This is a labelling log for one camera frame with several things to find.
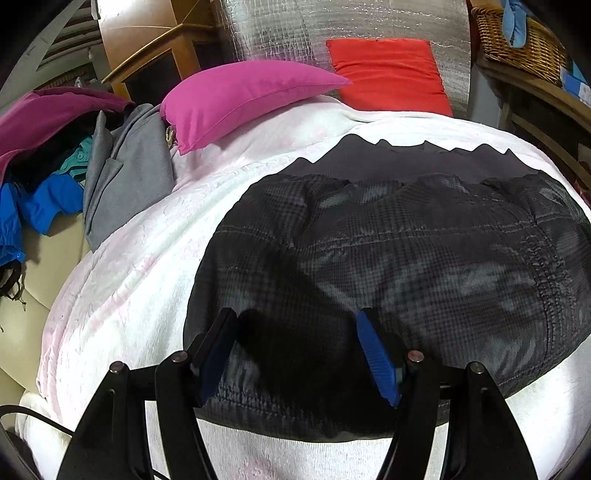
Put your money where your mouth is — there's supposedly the black quilted jacket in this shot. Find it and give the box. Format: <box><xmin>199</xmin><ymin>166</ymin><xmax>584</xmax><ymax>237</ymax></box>
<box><xmin>184</xmin><ymin>135</ymin><xmax>590</xmax><ymax>441</ymax></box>

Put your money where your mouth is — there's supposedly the white pink bed blanket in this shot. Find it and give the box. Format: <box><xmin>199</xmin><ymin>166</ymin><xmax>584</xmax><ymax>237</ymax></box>
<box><xmin>21</xmin><ymin>97</ymin><xmax>590</xmax><ymax>479</ymax></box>

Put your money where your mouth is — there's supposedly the cream sofa cushion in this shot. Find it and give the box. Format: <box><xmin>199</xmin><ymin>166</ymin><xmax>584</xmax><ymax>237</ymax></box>
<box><xmin>0</xmin><ymin>214</ymin><xmax>89</xmax><ymax>404</ymax></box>

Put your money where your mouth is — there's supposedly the blue garment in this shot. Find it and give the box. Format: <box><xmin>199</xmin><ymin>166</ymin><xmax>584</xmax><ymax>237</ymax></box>
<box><xmin>1</xmin><ymin>174</ymin><xmax>84</xmax><ymax>266</ymax></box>

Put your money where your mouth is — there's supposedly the grey folded garment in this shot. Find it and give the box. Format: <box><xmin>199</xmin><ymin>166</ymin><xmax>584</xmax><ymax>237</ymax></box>
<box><xmin>83</xmin><ymin>104</ymin><xmax>175</xmax><ymax>251</ymax></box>

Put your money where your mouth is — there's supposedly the teal garment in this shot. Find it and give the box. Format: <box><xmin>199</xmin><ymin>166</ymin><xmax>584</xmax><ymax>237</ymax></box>
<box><xmin>53</xmin><ymin>137</ymin><xmax>93</xmax><ymax>183</ymax></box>

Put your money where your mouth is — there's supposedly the wooden shelf unit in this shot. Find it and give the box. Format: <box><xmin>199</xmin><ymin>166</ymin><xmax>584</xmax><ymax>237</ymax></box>
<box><xmin>476</xmin><ymin>54</ymin><xmax>590</xmax><ymax>195</ymax></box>

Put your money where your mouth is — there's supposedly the magenta garment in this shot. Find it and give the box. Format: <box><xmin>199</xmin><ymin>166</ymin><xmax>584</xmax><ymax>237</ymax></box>
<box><xmin>1</xmin><ymin>87</ymin><xmax>133</xmax><ymax>181</ymax></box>

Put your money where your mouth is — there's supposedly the magenta pillow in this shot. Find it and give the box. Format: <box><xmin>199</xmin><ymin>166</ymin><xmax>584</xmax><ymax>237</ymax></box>
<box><xmin>160</xmin><ymin>60</ymin><xmax>352</xmax><ymax>154</ymax></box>

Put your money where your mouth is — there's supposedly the red cushion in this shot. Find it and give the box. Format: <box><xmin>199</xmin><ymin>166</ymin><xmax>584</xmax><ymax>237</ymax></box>
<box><xmin>327</xmin><ymin>38</ymin><xmax>453</xmax><ymax>117</ymax></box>

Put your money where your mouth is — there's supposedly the wicker basket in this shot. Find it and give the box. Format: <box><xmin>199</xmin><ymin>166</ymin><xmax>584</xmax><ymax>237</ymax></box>
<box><xmin>471</xmin><ymin>5</ymin><xmax>568</xmax><ymax>86</ymax></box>

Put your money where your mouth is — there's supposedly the wooden nightstand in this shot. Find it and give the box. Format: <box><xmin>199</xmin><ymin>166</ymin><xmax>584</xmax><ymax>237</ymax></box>
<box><xmin>92</xmin><ymin>0</ymin><xmax>223</xmax><ymax>104</ymax></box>

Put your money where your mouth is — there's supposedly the light blue cloth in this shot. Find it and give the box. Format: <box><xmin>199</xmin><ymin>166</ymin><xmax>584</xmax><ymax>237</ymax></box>
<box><xmin>501</xmin><ymin>0</ymin><xmax>531</xmax><ymax>48</ymax></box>

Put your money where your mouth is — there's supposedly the silver foil insulation mat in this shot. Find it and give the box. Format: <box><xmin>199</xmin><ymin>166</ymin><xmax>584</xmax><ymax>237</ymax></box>
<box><xmin>211</xmin><ymin>0</ymin><xmax>471</xmax><ymax>117</ymax></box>

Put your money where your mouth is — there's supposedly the black cable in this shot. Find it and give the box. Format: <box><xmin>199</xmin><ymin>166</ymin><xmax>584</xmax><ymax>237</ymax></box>
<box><xmin>0</xmin><ymin>404</ymin><xmax>170</xmax><ymax>480</ymax></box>

